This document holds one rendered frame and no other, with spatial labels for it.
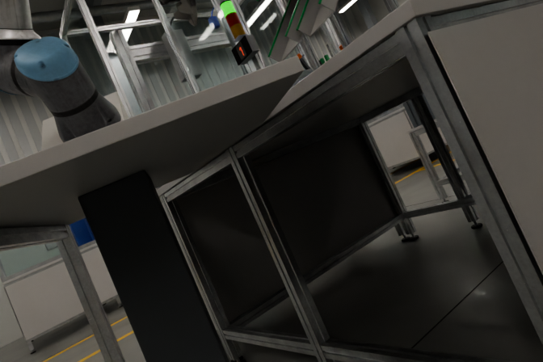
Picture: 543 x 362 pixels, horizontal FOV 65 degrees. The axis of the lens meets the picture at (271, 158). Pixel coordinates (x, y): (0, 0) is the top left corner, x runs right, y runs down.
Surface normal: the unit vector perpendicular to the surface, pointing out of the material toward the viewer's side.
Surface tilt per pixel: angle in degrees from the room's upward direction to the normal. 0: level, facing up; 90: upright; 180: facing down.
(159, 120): 90
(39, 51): 52
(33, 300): 90
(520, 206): 90
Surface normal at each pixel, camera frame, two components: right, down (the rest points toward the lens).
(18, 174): 0.19, -0.15
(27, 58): -0.09, -0.67
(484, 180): -0.76, 0.31
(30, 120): 0.49, -0.26
